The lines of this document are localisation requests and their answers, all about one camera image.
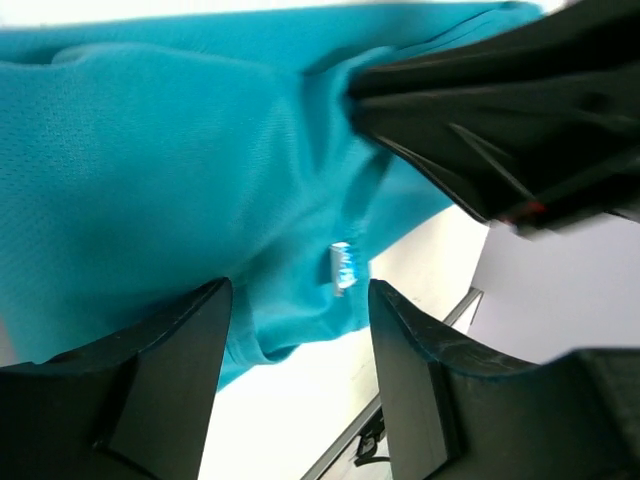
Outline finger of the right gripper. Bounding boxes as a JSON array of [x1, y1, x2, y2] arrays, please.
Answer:
[[354, 69, 639, 225], [349, 0, 639, 95]]

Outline teal t-shirt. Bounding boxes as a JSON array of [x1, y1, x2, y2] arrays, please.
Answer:
[[1, 1, 542, 385]]

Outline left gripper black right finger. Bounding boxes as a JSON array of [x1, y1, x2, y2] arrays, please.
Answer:
[[368, 280, 639, 479]]

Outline aluminium front rail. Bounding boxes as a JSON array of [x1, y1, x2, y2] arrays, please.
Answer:
[[303, 319, 457, 479]]

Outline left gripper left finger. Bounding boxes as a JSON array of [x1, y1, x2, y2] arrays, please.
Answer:
[[1, 279, 232, 479]]

